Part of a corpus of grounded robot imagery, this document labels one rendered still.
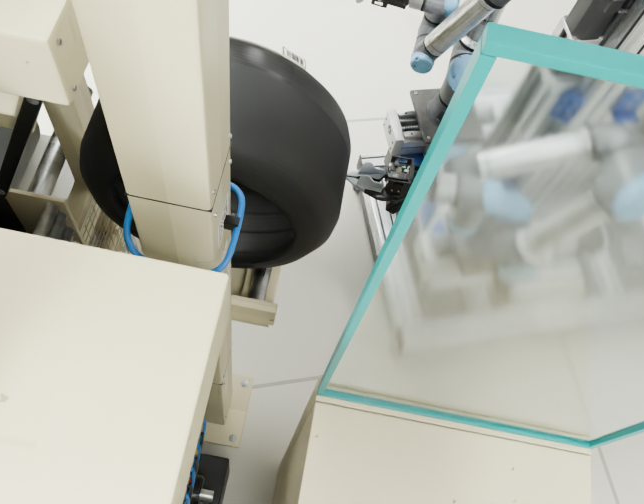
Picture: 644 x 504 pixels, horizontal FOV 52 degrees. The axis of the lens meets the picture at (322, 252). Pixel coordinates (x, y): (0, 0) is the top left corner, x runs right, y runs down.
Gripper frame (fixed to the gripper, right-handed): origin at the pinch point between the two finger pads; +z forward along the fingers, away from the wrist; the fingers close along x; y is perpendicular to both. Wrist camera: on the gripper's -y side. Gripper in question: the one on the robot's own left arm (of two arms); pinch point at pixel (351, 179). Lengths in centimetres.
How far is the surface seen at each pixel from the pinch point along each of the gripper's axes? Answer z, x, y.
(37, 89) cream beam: 48, 27, 53
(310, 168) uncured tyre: 7.9, 13.0, 21.3
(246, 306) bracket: 21.2, 28.0, -22.3
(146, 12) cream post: 20, 41, 86
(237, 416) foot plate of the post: 30, 36, -116
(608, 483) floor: -114, 34, -131
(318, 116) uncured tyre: 8.3, 0.7, 22.6
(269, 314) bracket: 15.4, 28.2, -24.6
